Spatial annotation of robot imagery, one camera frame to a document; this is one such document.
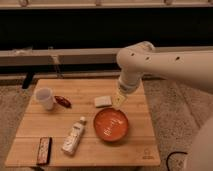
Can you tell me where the white plastic bottle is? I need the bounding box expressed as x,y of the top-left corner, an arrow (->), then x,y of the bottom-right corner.
62,117 -> 86,155

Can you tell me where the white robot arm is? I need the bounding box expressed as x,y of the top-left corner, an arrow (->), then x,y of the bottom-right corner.
116,41 -> 213,171

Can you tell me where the orange ceramic bowl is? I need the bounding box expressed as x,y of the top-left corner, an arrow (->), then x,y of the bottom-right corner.
93,108 -> 129,142

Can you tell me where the white rectangular sponge block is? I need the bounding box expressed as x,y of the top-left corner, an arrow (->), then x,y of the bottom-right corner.
94,96 -> 112,108

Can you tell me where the wooden table board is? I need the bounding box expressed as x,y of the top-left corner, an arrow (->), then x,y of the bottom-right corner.
5,79 -> 160,167

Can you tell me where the dark red chili pepper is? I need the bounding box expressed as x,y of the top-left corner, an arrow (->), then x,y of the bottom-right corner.
55,96 -> 71,108

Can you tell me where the white plastic cup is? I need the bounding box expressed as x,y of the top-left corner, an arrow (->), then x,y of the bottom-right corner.
34,87 -> 54,110

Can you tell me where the dark rectangular snack bar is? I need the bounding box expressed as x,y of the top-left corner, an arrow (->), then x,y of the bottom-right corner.
37,137 -> 52,165

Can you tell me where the grey metal rail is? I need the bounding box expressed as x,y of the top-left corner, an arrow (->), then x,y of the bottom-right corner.
0,46 -> 213,67

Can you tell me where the black cable on floor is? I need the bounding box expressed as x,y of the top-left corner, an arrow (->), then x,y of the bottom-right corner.
165,151 -> 189,171

